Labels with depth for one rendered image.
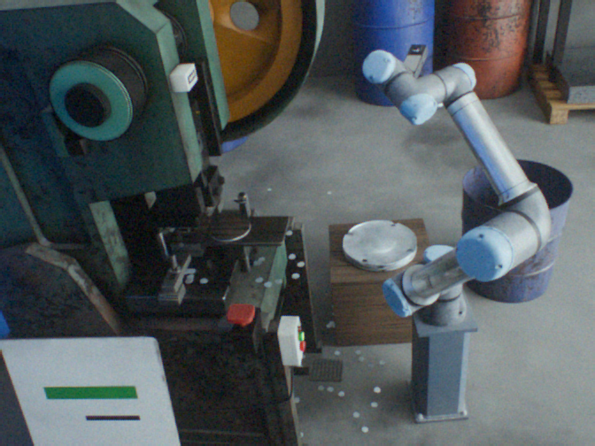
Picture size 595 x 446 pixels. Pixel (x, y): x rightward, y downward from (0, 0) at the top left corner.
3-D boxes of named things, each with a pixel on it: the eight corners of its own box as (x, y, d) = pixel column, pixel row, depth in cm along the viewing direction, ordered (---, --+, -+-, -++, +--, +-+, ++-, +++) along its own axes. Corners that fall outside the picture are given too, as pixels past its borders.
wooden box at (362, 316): (421, 280, 259) (422, 217, 239) (436, 342, 228) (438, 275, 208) (334, 285, 262) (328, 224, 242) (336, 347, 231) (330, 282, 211)
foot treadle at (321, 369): (344, 368, 208) (343, 358, 205) (342, 390, 200) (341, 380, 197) (192, 362, 218) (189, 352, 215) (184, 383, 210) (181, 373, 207)
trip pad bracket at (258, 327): (268, 356, 163) (258, 306, 151) (262, 383, 155) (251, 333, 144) (249, 355, 164) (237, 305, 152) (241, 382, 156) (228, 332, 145)
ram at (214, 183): (229, 185, 171) (211, 93, 154) (217, 213, 159) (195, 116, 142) (175, 186, 174) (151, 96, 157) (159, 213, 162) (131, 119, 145)
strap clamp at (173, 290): (197, 265, 170) (189, 239, 165) (180, 304, 157) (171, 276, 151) (178, 265, 171) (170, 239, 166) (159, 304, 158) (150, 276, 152)
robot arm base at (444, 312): (458, 291, 186) (459, 268, 180) (471, 324, 174) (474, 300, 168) (413, 296, 186) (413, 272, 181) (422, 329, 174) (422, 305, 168)
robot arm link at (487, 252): (428, 301, 173) (552, 247, 124) (392, 324, 167) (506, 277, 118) (408, 267, 175) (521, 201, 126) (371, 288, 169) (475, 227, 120)
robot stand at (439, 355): (455, 377, 213) (462, 287, 187) (469, 419, 198) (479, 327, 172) (405, 381, 213) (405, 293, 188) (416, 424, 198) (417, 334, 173)
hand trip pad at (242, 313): (259, 324, 150) (255, 303, 146) (255, 341, 145) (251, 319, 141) (234, 323, 151) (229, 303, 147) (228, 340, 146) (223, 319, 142)
